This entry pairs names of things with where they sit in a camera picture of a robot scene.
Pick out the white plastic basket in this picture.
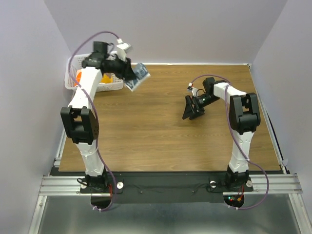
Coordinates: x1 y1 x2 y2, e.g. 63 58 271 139
64 54 123 92

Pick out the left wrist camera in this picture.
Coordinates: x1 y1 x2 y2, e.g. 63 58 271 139
116 38 132 61

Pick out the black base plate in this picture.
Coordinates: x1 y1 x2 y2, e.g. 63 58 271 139
79 171 254 204

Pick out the purple cable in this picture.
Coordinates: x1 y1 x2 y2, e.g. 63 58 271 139
187 74 270 210
68 31 124 212

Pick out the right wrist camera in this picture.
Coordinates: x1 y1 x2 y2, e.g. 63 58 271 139
187 82 198 97

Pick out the orange rolled towel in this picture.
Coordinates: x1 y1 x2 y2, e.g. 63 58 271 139
75 70 82 87

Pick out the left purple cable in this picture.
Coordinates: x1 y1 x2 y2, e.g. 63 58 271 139
68 31 124 212

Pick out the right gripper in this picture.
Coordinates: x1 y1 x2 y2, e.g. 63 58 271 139
182 93 220 119

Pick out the yellow brown rolled towel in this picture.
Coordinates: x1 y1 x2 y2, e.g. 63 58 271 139
99 73 114 86

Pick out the aluminium frame rail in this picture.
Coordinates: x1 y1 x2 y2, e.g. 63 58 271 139
30 91 300 234

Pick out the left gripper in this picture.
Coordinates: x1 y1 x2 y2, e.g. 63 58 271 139
105 54 137 81

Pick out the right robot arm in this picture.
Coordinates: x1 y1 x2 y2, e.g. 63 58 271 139
182 77 261 190

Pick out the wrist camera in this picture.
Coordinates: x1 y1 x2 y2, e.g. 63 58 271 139
116 38 132 61
187 82 198 97

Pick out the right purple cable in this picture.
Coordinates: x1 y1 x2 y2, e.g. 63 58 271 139
187 74 270 210

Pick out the blue white patterned towel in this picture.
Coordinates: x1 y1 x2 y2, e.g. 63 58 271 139
123 63 151 92

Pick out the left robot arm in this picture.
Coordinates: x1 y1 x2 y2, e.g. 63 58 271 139
60 39 136 192

